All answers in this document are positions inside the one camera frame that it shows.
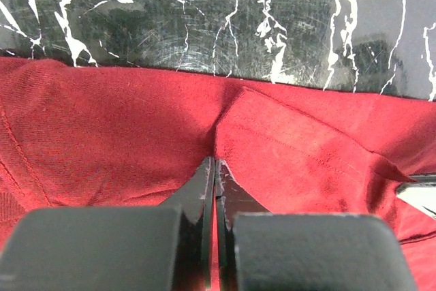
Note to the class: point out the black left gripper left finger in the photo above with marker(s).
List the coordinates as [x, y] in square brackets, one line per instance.
[163, 247]

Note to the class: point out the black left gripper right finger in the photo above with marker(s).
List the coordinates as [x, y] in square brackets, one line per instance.
[260, 250]

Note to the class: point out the dark red t shirt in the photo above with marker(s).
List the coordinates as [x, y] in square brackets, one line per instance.
[117, 136]

